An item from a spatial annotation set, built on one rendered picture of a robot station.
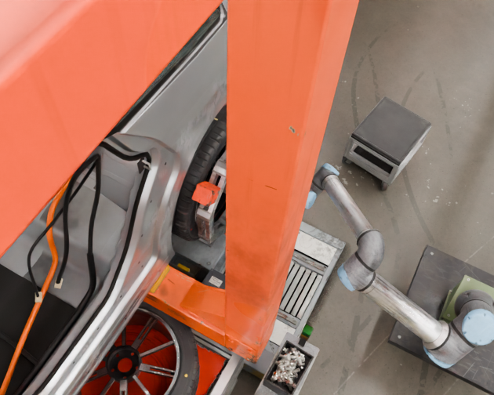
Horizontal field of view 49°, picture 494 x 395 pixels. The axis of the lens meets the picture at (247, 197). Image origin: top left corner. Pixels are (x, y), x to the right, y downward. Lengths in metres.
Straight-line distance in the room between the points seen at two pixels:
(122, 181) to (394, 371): 1.80
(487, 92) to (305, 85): 3.56
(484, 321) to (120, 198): 1.66
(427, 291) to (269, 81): 2.24
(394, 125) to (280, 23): 2.69
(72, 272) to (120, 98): 2.03
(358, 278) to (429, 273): 0.72
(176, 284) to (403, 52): 2.73
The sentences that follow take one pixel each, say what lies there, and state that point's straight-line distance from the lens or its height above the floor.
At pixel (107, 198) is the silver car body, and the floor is 1.03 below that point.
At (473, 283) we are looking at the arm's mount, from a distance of 2.89.
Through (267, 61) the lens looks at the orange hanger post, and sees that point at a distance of 0.89.
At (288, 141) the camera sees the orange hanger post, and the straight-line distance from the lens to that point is 1.01.
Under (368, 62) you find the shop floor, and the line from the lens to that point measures 4.29.
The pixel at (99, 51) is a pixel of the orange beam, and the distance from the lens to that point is 0.37.
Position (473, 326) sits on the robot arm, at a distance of 2.67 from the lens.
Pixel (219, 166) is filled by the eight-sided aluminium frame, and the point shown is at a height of 1.12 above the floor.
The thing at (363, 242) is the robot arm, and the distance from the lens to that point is 2.42.
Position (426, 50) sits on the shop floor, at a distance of 4.52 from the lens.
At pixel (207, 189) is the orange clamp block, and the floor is 1.13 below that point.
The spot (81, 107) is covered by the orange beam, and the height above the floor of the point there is 2.67.
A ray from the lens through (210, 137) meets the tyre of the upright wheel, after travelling 2.22.
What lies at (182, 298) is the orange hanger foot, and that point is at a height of 0.68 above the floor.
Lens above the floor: 2.95
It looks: 59 degrees down
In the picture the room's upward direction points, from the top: 4 degrees clockwise
